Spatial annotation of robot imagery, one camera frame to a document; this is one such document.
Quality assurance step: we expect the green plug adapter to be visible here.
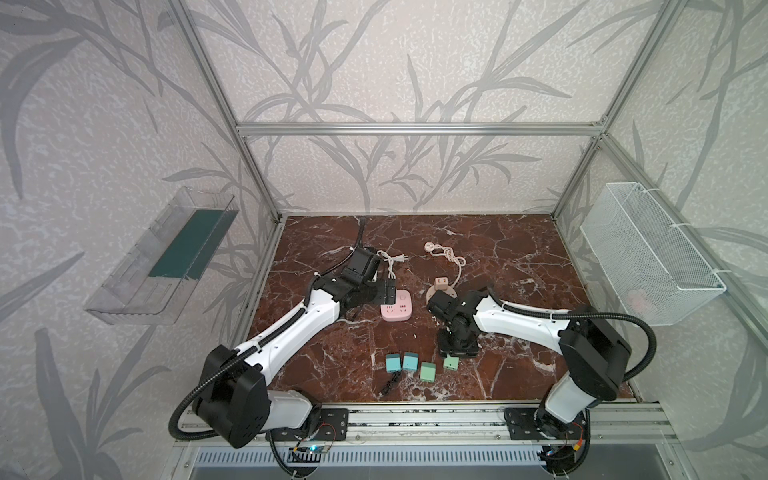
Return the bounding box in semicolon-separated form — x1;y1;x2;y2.
419;362;437;383
443;356;460;371

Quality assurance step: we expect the pink plug adapter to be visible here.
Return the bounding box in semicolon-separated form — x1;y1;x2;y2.
433;277;451;291

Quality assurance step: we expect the pink square power strip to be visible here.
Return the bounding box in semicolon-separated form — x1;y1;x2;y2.
380;289;413;323

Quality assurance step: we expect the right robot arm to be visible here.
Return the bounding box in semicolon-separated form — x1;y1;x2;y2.
427;288;658;437

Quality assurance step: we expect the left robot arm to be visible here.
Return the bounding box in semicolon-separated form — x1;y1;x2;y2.
168;274;397;448

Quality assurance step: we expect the teal plug adapter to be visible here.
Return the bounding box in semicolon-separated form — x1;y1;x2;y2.
385;354;402;373
402;352;419;372

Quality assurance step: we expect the teal plug adapter far left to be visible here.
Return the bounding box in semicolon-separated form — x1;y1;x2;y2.
385;354;402;373

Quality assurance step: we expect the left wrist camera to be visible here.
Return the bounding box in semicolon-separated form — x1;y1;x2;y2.
340;247;380;286

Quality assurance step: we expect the beige power strip cable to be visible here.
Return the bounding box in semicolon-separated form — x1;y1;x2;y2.
423;241;468;290

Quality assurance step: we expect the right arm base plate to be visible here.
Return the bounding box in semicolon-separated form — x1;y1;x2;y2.
503;407;586;441

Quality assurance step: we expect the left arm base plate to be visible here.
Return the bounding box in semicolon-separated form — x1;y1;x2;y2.
271;407;350;442

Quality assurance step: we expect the aluminium front rail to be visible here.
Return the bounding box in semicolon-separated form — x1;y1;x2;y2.
172;401;679;448

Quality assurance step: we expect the clear plastic wall shelf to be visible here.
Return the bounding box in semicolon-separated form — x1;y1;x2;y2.
84;187;239;325

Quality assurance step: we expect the white wire mesh basket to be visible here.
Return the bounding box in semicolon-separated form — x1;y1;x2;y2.
581;182;727;326

